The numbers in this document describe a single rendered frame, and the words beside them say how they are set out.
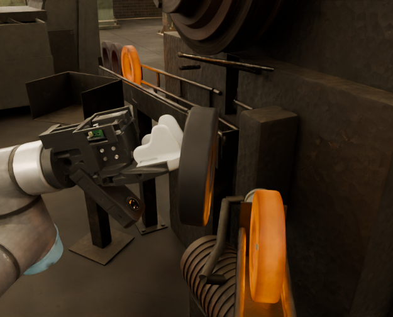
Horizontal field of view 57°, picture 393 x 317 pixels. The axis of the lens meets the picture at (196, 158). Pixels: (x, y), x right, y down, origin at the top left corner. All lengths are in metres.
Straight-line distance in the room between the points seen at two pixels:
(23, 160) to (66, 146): 0.06
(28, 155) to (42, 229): 0.13
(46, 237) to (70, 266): 1.01
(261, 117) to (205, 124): 0.32
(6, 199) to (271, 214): 0.36
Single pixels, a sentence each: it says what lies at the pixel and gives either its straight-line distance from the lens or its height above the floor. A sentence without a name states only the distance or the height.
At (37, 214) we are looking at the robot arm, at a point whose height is 0.73.
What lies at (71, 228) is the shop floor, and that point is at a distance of 1.81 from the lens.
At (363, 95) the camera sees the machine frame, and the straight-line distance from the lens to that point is 0.66.
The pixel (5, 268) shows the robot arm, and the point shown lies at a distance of 0.55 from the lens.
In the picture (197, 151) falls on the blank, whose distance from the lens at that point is 0.40.
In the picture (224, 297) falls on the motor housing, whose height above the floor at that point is 0.52.
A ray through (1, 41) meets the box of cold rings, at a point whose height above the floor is 0.62.
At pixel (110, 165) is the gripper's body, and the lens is 0.48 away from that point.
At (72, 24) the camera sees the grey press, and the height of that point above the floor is 0.66.
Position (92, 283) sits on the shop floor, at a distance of 1.51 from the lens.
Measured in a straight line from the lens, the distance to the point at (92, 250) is 1.65.
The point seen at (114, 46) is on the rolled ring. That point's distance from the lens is 1.75.
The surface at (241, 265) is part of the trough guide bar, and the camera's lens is 0.53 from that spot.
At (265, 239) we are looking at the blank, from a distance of 0.46.
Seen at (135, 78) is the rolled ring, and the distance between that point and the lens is 1.54.
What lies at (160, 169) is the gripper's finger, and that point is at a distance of 0.45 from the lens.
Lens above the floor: 1.04
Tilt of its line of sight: 26 degrees down
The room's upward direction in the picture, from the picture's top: straight up
